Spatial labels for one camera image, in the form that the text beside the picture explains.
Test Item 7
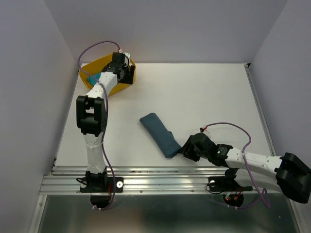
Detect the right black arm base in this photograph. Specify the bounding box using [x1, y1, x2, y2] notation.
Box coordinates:
[207, 168, 253, 193]

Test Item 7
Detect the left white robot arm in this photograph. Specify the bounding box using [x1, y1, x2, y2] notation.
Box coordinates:
[76, 50, 136, 191]

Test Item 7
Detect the rolled teal t shirt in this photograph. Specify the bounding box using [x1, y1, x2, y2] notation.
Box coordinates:
[87, 73, 101, 87]

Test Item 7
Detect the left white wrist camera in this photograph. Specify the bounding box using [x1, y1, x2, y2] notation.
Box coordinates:
[123, 52, 131, 59]

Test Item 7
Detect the aluminium rail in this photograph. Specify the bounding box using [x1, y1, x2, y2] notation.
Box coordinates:
[244, 63, 277, 156]
[40, 166, 296, 195]

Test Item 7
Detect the aluminium front rail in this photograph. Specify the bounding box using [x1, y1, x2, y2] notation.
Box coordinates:
[40, 166, 296, 195]

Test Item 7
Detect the aluminium right side rail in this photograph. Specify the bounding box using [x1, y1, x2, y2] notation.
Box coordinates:
[244, 63, 277, 156]

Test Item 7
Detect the dark blue-grey t shirt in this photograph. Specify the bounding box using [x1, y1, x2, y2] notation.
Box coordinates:
[139, 113, 181, 159]

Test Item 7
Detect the yellow plastic basket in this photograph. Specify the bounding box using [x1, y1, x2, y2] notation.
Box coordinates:
[79, 54, 136, 96]

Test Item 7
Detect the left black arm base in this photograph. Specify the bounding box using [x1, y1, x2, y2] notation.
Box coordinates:
[76, 171, 124, 193]

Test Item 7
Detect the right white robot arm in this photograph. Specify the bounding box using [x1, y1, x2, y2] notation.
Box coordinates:
[178, 133, 311, 204]

